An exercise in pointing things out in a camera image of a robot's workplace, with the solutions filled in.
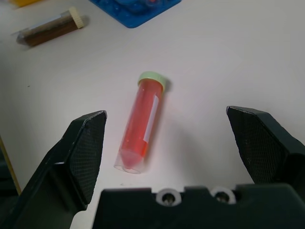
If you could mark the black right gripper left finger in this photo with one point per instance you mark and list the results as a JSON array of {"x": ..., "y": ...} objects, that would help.
[{"x": 59, "y": 171}]

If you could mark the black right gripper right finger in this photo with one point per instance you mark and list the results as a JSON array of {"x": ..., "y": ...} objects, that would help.
[{"x": 267, "y": 148}]

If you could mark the red liquid tube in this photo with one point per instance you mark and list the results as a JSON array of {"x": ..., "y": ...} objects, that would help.
[{"x": 140, "y": 119}]

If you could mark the blue tube rack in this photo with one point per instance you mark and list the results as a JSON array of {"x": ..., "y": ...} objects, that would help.
[{"x": 140, "y": 14}]

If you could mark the yellow box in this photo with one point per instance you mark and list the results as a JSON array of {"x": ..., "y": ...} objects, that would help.
[{"x": 20, "y": 2}]

